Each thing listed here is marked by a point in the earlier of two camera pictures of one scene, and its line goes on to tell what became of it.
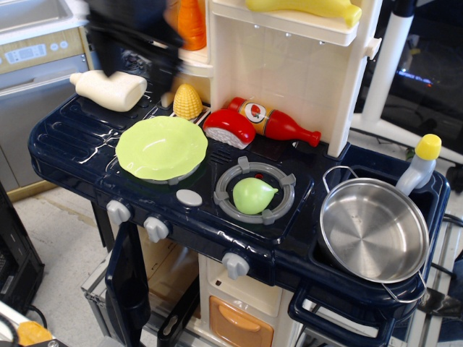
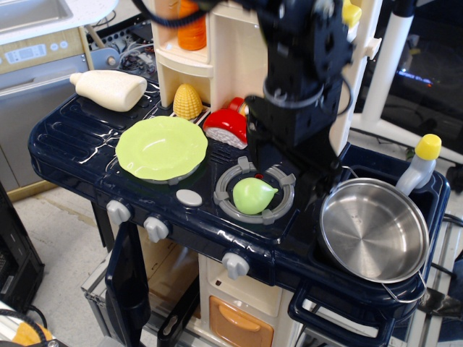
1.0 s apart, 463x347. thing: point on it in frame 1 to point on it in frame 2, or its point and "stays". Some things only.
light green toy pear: [252, 195] stays
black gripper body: [122, 46] to [306, 131]
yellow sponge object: [30, 332] stays
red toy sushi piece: [229, 127] stays
